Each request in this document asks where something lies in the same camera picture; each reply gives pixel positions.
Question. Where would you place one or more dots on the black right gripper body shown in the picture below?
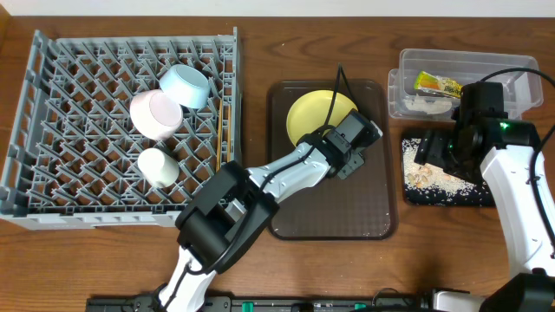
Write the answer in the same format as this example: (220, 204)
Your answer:
(434, 149)

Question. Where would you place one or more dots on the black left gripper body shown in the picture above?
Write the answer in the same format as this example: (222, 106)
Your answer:
(351, 162)

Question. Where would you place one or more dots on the yellow plate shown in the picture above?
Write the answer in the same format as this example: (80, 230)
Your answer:
(310, 111)

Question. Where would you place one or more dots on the clear plastic wrap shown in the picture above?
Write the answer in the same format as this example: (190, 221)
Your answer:
(419, 104)

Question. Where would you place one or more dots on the green yellow snack wrapper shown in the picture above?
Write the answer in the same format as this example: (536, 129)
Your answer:
(434, 84)

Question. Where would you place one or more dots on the wooden chopstick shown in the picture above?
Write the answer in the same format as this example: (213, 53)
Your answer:
(219, 137)
(228, 115)

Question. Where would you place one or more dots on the light blue bowl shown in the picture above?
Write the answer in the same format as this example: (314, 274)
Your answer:
(186, 85)

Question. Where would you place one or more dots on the white cup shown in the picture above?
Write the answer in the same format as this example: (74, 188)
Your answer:
(158, 168)

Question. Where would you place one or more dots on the white bowl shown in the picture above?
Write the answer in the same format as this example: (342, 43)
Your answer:
(155, 115)

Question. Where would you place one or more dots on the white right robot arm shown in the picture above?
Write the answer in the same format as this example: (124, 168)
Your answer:
(486, 146)

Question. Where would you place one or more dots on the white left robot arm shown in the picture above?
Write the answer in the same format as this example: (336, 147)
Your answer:
(224, 220)

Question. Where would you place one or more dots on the spilled rice waste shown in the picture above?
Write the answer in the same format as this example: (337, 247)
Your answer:
(428, 179)

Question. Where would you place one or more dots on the black food waste tray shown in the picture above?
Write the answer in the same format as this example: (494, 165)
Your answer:
(481, 196)

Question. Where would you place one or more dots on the grey dishwasher rack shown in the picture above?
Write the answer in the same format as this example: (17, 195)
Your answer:
(72, 158)

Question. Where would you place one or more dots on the dark brown serving tray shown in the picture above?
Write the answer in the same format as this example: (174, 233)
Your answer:
(360, 207)

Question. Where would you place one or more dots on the clear plastic bin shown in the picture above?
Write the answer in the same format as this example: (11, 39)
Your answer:
(522, 91)

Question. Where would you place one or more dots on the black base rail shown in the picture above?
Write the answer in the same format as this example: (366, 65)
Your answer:
(227, 304)

